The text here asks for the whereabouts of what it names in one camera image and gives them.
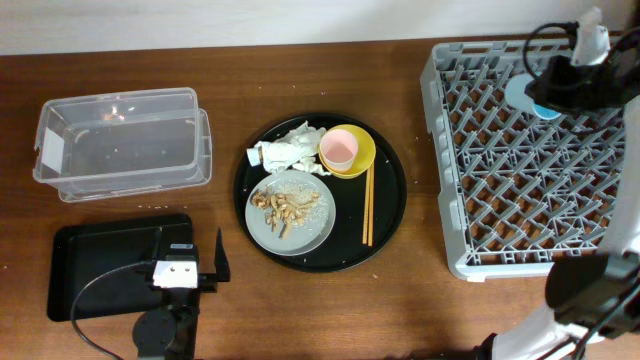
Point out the small bottle with white cap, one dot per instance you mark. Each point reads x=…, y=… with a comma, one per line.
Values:
x=254, y=156

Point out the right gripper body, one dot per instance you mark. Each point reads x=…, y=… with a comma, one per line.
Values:
x=572, y=90

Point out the black rectangular tray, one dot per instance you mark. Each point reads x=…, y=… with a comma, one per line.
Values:
x=83, y=252

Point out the food scraps on plate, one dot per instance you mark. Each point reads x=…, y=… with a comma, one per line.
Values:
x=284, y=211

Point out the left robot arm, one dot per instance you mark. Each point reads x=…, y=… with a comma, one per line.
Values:
x=170, y=331

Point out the round black serving tray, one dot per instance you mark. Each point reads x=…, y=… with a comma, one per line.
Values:
x=343, y=248

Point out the pink cup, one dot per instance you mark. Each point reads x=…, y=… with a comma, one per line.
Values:
x=339, y=148

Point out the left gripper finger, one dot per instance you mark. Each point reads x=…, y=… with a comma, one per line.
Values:
x=222, y=268
x=156, y=242

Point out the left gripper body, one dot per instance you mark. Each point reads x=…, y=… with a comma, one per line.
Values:
x=207, y=283

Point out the left wooden chopstick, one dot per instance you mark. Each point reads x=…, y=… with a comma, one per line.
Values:
x=366, y=207

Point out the blue cup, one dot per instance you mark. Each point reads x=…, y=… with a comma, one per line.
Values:
x=516, y=97

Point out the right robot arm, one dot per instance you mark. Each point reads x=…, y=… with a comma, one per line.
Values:
x=596, y=297

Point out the white tissue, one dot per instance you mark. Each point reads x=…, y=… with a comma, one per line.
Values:
x=297, y=150

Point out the grey plate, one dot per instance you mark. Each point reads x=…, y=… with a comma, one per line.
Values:
x=302, y=239

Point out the grey dishwasher rack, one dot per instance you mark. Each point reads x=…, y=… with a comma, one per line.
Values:
x=517, y=192

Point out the yellow bowl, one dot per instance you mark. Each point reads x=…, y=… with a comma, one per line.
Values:
x=365, y=156

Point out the clear plastic bin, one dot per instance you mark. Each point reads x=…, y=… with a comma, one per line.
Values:
x=121, y=144

